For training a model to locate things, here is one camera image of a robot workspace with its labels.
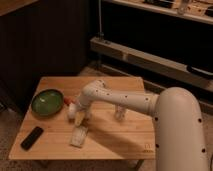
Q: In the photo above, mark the wooden shelf unit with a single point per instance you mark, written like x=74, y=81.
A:
x=180, y=51

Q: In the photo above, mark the small red object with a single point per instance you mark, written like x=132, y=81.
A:
x=67, y=100

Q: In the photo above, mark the black remote control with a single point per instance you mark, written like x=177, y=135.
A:
x=31, y=138

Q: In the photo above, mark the green ceramic bowl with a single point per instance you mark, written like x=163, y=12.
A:
x=47, y=102

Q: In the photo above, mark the metal pole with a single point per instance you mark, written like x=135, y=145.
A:
x=101, y=34

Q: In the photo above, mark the wooden table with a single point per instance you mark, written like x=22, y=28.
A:
x=100, y=137

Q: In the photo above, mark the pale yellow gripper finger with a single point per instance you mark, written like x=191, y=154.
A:
x=78, y=119

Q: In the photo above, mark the white ceramic cup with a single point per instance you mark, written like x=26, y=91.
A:
x=72, y=110

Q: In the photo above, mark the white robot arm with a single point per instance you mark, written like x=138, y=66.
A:
x=177, y=118

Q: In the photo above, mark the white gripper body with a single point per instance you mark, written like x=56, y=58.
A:
x=84, y=103

